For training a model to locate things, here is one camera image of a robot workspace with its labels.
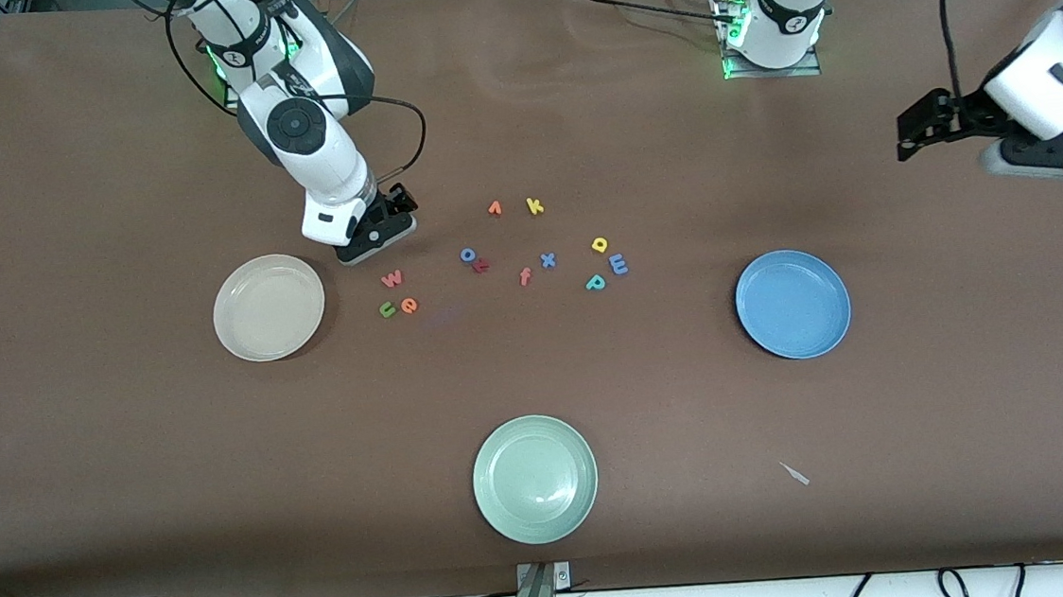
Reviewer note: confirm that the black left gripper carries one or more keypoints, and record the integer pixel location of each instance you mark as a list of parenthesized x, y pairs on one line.
[(970, 110)]

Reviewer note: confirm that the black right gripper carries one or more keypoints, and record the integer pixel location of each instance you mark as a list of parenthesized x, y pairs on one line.
[(389, 209)]

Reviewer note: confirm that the pink foam letter w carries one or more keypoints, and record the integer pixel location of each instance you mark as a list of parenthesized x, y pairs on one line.
[(392, 279)]

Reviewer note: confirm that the orange foam letter e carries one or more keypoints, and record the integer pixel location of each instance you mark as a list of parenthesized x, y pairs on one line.
[(409, 306)]

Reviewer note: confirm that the green foam letter u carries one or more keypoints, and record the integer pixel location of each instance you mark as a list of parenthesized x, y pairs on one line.
[(387, 311)]

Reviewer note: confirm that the yellow letter D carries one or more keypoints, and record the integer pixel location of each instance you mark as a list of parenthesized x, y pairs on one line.
[(599, 246)]

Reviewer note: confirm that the teal foam letter p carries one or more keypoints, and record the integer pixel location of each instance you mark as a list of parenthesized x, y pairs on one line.
[(595, 283)]

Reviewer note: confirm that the blue foam letter m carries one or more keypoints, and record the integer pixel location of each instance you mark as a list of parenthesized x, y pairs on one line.
[(619, 264)]

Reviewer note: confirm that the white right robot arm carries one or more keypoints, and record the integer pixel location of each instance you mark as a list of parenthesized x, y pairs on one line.
[(327, 177)]

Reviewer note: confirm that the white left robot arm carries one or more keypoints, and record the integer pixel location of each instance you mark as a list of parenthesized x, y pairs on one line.
[(785, 27)]

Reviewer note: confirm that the blue foam letter o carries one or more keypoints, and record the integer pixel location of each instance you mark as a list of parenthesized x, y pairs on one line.
[(464, 255)]

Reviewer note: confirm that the orange foam letter v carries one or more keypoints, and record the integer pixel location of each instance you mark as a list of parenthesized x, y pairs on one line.
[(495, 209)]

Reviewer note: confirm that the dark red foam letter n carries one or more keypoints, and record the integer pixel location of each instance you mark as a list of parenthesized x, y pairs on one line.
[(482, 266)]

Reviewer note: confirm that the yellow foam letter k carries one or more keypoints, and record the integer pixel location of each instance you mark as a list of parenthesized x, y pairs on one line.
[(534, 206)]

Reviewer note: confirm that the pink foam letter f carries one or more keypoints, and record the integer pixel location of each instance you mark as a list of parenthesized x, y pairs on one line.
[(525, 277)]

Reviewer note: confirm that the blue foam letter x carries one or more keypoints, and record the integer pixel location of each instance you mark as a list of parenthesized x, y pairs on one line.
[(547, 260)]

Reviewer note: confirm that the beige brown plate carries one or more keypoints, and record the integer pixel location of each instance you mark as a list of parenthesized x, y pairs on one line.
[(269, 308)]

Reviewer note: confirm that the blue plate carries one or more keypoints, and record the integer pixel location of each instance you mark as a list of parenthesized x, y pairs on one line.
[(793, 306)]

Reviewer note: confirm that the pale green plate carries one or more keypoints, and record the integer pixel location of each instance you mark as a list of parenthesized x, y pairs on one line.
[(535, 478)]

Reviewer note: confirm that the white paper scrap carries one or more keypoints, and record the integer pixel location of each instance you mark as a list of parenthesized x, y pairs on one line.
[(795, 473)]

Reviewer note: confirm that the brown table cover sheet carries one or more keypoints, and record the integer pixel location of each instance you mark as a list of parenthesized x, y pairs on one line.
[(127, 463)]

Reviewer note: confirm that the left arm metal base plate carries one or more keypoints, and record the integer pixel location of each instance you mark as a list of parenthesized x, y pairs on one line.
[(741, 68)]

